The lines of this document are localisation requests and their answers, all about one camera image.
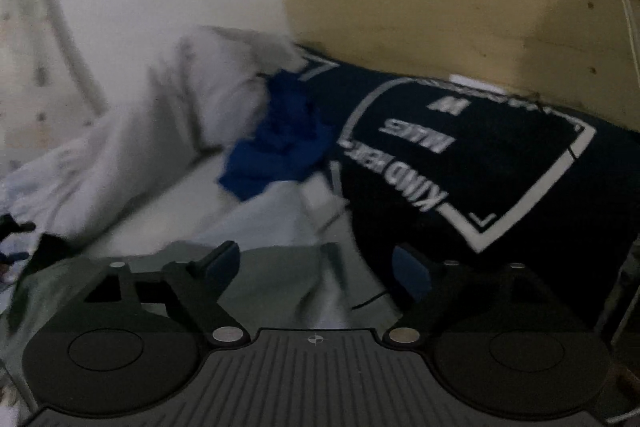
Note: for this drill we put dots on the blue cloth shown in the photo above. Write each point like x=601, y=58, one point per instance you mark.
x=280, y=142

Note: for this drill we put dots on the wooden headboard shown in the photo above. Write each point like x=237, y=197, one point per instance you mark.
x=475, y=22

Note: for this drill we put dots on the grey-green garment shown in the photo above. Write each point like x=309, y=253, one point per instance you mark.
x=50, y=289

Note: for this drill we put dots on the printed curtain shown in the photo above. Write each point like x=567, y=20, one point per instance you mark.
x=30, y=57

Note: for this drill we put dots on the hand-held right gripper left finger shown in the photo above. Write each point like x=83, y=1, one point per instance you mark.
x=223, y=265

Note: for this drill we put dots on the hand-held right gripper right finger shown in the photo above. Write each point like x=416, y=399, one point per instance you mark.
x=410, y=274

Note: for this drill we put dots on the navy printed cloth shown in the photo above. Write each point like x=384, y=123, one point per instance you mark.
x=500, y=167

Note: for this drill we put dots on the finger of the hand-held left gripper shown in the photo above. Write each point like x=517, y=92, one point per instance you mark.
x=12, y=227

